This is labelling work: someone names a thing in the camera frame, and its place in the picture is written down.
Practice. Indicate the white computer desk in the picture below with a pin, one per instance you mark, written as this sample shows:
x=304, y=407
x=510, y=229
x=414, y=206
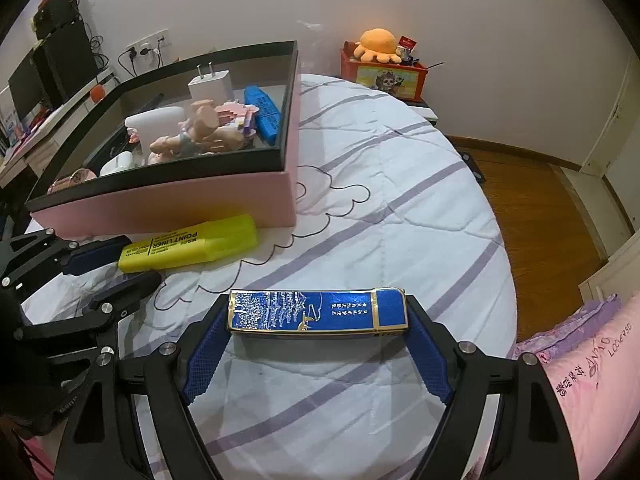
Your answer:
x=38, y=149

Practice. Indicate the pink donut block model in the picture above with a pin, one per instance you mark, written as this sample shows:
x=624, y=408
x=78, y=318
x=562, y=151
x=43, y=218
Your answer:
x=238, y=116

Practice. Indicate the pink black storage box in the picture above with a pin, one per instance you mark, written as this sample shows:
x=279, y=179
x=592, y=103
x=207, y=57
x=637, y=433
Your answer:
x=259, y=180

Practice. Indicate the orange octopus plush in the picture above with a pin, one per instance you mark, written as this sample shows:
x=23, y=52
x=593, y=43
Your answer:
x=377, y=45

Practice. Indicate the white charger plug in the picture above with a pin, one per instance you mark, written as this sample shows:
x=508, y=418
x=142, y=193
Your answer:
x=211, y=84

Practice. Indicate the red toy crate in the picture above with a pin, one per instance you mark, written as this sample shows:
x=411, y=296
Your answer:
x=403, y=82

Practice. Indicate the blue cigarette box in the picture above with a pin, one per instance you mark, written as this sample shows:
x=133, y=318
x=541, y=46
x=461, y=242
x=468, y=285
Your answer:
x=318, y=312

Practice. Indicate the pink bedding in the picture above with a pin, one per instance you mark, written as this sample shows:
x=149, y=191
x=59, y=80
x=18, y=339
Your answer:
x=592, y=362

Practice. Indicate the orange cap water bottle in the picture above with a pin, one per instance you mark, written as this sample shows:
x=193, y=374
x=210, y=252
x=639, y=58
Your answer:
x=97, y=93

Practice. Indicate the pig figurine toy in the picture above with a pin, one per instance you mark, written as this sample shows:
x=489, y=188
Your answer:
x=198, y=135

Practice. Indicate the white earbuds case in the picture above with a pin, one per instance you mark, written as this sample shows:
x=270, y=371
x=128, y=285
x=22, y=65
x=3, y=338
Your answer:
x=121, y=162

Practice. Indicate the blue highlighter pen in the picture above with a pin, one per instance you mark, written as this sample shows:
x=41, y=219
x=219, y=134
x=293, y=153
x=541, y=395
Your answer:
x=267, y=118

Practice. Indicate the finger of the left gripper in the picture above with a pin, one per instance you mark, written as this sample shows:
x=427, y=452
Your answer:
x=34, y=259
x=106, y=309

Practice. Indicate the black computer monitor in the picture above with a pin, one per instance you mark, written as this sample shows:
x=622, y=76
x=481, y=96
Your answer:
x=26, y=88

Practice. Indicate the wall power strip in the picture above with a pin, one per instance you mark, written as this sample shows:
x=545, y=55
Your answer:
x=150, y=47

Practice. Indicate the white curved plastic device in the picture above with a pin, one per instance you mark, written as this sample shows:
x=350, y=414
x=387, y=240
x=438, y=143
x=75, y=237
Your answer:
x=151, y=125

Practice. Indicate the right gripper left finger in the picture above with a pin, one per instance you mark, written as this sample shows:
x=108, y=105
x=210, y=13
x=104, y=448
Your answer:
x=102, y=438

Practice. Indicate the black computer tower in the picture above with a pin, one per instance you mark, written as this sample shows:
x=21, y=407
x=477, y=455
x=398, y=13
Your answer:
x=64, y=63

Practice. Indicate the white striped quilt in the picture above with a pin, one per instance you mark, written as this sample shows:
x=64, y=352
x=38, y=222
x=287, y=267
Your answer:
x=383, y=199

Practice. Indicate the yellow highlighter pen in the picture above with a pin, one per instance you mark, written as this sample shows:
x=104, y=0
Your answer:
x=206, y=242

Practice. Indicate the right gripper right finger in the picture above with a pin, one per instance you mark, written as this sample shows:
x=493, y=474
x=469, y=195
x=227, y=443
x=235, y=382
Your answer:
x=530, y=439

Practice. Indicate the rose gold cylinder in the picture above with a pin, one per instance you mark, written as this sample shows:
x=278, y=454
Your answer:
x=79, y=176

